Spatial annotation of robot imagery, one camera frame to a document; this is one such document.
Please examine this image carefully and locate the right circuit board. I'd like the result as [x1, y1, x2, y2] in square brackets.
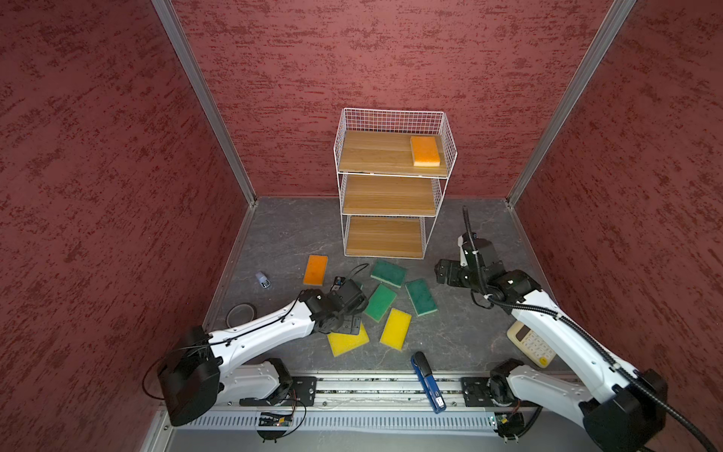
[494, 412, 525, 436]

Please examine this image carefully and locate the left circuit board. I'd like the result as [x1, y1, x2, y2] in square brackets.
[258, 412, 294, 429]

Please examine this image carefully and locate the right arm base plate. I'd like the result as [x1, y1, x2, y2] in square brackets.
[461, 377, 525, 408]

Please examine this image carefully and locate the aluminium mounting rail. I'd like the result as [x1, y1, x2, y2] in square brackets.
[191, 366, 514, 420]

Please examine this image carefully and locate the black tape roll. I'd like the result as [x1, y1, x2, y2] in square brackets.
[225, 303, 257, 329]

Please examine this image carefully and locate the circuit board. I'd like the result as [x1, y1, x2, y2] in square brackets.
[494, 412, 525, 436]
[258, 412, 294, 429]

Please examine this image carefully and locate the bottom wooden shelf board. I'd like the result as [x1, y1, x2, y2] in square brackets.
[345, 216, 425, 259]

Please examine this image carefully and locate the orange sponge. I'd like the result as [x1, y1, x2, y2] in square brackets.
[303, 255, 329, 286]
[410, 136, 441, 168]

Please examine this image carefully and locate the dark green sponge right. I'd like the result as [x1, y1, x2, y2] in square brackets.
[405, 279, 438, 316]

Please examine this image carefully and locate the middle wooden shelf board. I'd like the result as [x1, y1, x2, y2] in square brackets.
[342, 175, 442, 217]

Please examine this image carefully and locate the blue black stapler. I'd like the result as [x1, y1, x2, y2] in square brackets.
[410, 351, 446, 414]

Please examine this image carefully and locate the yellow sponge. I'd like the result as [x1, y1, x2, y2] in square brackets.
[327, 324, 369, 357]
[380, 308, 412, 351]

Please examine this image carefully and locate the white wire shelf rack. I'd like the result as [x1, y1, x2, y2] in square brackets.
[333, 107, 458, 259]

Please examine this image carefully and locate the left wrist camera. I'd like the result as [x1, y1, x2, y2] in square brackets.
[331, 276, 346, 291]

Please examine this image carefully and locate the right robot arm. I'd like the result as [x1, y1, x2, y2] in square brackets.
[435, 232, 715, 451]

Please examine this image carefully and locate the dark green sponge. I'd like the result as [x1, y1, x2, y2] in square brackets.
[370, 260, 407, 288]
[405, 279, 438, 316]

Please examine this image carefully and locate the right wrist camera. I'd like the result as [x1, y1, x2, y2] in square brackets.
[458, 233, 499, 267]

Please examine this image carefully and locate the bright green sponge middle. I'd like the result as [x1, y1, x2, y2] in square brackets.
[365, 284, 397, 322]

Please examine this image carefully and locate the beige calculator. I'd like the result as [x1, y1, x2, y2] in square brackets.
[506, 321, 557, 368]

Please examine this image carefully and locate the wooden shelf board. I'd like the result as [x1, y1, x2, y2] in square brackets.
[345, 216, 425, 259]
[338, 131, 448, 178]
[342, 175, 442, 217]

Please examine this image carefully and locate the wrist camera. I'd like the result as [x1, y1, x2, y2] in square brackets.
[458, 233, 499, 267]
[331, 276, 346, 291]

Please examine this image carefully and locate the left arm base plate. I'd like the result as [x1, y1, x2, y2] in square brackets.
[239, 376, 318, 407]

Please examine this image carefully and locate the top wooden shelf board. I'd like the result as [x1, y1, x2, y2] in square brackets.
[338, 131, 448, 178]

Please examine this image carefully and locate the dark green sponge top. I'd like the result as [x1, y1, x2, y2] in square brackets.
[370, 260, 407, 288]

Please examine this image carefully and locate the small white stapler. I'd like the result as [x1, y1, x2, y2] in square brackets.
[255, 272, 271, 289]

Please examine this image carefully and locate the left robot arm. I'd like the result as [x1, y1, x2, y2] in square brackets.
[156, 278, 369, 427]

